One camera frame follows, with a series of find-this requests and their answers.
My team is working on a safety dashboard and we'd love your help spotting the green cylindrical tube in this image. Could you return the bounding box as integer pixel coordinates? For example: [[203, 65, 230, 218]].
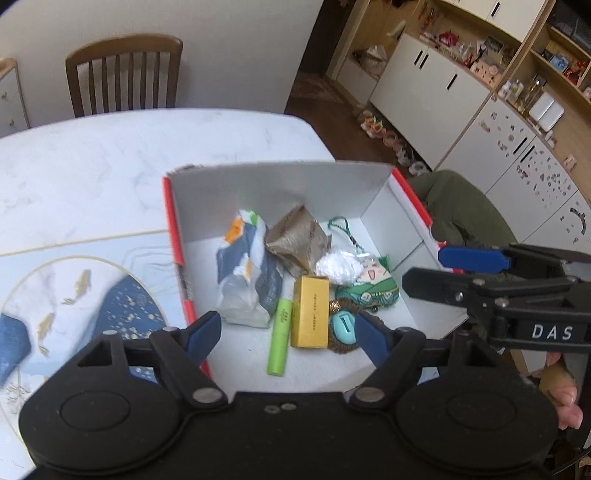
[[266, 298, 293, 376]]

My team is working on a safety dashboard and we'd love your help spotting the brown braided bracelet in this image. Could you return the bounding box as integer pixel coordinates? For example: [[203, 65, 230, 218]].
[[327, 298, 371, 355]]

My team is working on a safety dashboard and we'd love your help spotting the olive green jacket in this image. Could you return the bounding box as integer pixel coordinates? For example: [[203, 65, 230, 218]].
[[409, 170, 517, 248]]

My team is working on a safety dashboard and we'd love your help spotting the white wardrobe cabinet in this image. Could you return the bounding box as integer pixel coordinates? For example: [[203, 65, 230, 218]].
[[329, 1, 590, 252]]

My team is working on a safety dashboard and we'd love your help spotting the brown wooden chair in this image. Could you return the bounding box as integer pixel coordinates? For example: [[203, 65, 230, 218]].
[[65, 33, 183, 118]]

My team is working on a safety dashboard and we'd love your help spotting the person's right hand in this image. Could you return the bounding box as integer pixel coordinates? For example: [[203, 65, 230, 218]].
[[539, 352, 583, 430]]

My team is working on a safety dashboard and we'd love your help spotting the green cartoon plush keychain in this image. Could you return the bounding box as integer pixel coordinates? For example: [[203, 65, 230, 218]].
[[328, 216, 400, 312]]

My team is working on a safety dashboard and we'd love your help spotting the white beads plastic bag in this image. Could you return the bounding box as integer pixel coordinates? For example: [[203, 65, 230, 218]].
[[314, 249, 363, 286]]

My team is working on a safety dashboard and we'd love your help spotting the red white cardboard box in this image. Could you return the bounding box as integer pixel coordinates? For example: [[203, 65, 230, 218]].
[[164, 162, 466, 396]]

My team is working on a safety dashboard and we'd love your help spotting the yellow rectangular box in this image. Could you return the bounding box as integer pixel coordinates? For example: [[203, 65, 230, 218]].
[[290, 276, 331, 349]]

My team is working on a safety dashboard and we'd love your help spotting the teal egg-shaped sharpener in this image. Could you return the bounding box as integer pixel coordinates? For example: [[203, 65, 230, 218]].
[[331, 310, 356, 346]]

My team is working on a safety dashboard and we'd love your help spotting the silver foil snack bag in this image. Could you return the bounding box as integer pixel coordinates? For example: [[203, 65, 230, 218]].
[[264, 205, 332, 277]]

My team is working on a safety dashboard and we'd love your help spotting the blue white tissue pack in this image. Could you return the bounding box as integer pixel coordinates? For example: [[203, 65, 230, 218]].
[[216, 210, 283, 329]]

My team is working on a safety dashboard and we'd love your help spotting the blue patterned table mat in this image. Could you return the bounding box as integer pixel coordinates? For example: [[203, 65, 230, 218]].
[[1, 232, 185, 479]]

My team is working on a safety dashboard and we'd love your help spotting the white wooden cabinet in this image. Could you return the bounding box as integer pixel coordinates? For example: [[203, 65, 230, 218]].
[[0, 57, 30, 138]]

